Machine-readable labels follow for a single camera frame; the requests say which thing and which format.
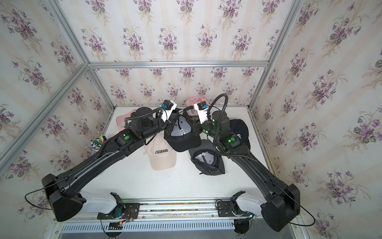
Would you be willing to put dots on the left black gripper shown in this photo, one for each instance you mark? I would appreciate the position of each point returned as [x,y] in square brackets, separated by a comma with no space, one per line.
[170,122]

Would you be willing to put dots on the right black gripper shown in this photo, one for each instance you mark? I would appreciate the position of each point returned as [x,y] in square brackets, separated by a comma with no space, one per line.
[197,128]

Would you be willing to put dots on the beige baseball cap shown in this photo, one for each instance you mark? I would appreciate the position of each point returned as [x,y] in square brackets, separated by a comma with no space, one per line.
[160,153]

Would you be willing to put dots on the black cap white letter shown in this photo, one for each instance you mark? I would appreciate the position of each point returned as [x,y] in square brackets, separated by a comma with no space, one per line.
[240,128]

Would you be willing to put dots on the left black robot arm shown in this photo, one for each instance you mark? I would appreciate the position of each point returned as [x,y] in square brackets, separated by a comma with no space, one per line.
[64,191]

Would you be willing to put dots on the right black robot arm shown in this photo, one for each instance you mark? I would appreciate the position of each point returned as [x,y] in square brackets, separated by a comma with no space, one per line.
[282,201]

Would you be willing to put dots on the dark grey baseball cap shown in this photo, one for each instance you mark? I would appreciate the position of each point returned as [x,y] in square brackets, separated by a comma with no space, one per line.
[206,159]

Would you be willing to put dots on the pink cap left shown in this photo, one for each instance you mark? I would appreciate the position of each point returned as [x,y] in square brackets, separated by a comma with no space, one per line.
[120,120]

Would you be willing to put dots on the pink pen holder cup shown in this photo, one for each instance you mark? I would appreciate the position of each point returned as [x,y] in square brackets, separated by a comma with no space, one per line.
[97,142]

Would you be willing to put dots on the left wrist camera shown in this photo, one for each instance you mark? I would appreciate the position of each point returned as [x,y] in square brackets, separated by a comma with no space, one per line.
[167,107]

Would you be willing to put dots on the pink cap back wall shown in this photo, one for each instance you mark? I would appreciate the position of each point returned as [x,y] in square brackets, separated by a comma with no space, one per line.
[194,100]

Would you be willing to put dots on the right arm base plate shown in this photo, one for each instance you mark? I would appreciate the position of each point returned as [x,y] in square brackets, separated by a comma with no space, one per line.
[228,209]

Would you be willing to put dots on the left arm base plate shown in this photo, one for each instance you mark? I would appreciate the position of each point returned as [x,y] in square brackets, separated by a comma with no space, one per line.
[128,212]

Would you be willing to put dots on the aluminium mounting rail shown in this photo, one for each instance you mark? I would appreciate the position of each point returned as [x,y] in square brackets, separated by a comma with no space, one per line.
[176,209]

